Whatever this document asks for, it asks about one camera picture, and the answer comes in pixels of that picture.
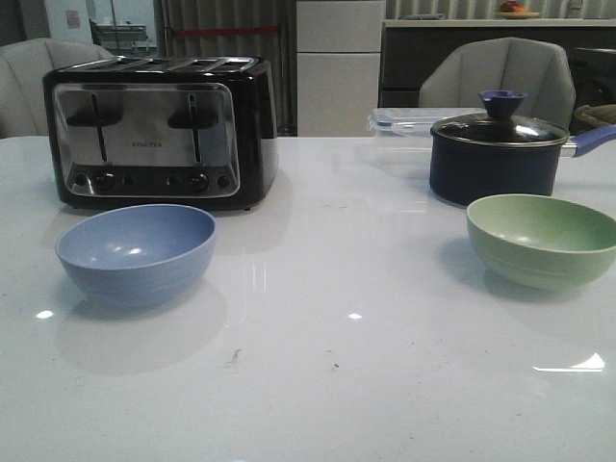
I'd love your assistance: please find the green bowl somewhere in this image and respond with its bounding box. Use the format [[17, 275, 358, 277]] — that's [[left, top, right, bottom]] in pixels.
[[466, 193, 615, 291]]

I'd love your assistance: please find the beige cloth at right edge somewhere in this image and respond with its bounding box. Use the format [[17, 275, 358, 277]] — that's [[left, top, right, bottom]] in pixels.
[[573, 104, 616, 135]]

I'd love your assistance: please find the blue bowl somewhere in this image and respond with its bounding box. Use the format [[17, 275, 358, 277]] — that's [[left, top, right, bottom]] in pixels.
[[55, 204, 217, 307]]

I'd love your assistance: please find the grey chair right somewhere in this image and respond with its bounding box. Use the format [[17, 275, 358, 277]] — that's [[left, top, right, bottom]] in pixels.
[[419, 37, 576, 128]]

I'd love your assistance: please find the fruit bowl on counter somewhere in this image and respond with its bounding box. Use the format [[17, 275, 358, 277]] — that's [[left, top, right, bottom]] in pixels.
[[497, 0, 540, 19]]

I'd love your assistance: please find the glass pot lid blue knob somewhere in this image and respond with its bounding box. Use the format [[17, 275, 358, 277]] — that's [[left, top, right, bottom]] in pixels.
[[430, 90, 569, 146]]

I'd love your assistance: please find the black silver four-slot toaster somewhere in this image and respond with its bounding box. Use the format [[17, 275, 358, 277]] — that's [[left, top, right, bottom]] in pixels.
[[43, 57, 278, 210]]

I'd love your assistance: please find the white refrigerator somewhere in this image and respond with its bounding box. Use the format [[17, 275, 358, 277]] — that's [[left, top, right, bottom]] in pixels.
[[295, 1, 386, 138]]

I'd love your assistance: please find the grey chair left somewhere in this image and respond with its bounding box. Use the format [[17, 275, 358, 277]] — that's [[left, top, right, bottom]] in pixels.
[[1, 38, 113, 139]]

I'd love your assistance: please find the grey chair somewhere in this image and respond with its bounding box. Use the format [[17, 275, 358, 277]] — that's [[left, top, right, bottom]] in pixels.
[[419, 37, 576, 128], [1, 38, 113, 139]]

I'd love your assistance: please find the dark blue saucepan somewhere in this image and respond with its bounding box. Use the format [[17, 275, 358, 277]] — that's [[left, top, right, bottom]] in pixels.
[[429, 125, 615, 206]]

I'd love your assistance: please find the clear plastic food container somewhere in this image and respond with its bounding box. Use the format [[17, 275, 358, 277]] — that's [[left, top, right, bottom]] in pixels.
[[367, 108, 484, 180]]

